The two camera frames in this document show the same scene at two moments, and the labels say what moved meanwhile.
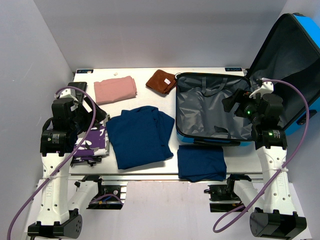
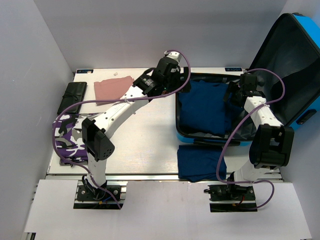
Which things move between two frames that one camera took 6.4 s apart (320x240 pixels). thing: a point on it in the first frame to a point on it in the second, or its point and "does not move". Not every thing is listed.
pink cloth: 114,89 does not move
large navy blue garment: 140,136 to 202,107
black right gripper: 242,97 to 233,87
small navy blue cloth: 199,163 does not move
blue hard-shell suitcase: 290,52 does not move
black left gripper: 81,108 to 177,74
